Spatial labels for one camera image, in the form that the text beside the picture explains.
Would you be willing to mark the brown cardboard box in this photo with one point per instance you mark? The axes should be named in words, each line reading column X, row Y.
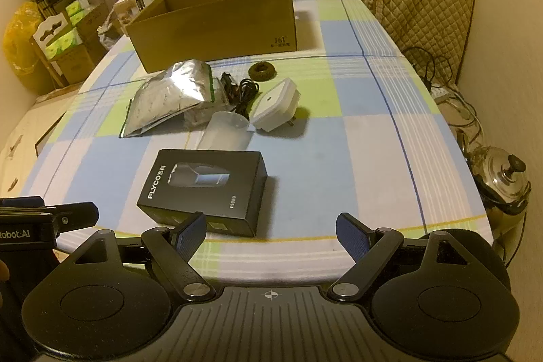
column 212, row 27

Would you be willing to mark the black shaver box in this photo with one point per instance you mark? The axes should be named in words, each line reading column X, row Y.
column 199, row 188

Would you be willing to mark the yellow plastic bag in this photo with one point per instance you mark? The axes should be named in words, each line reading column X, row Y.
column 19, row 48

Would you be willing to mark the white printed box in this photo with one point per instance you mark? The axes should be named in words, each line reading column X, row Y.
column 135, row 8

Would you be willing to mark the white power adapter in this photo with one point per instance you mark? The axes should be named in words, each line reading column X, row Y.
column 273, row 103

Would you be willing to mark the white power strip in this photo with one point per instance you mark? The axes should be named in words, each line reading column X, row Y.
column 443, row 95

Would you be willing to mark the person's left hand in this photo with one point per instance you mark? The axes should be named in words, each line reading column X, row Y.
column 3, row 272

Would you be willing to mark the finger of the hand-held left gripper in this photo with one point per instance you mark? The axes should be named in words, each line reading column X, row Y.
column 76, row 215

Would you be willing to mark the translucent plastic cup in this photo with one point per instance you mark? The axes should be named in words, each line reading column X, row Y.
column 222, row 135

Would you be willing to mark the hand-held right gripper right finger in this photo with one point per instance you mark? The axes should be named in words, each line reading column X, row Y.
column 353, row 238

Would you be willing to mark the stacked brown cardboard boxes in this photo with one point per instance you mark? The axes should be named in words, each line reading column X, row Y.
column 78, row 65

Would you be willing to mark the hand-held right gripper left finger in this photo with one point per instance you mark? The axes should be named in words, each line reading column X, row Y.
column 190, row 237

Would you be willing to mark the checkered tablecloth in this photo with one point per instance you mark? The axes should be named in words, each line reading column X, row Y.
column 360, row 133

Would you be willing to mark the steel kettle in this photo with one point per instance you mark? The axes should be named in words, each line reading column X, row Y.
column 496, row 171

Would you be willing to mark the tissue pack display carton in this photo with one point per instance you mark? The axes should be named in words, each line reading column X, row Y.
column 57, row 39

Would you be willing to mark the silver foil bag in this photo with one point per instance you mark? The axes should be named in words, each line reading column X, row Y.
column 174, row 95

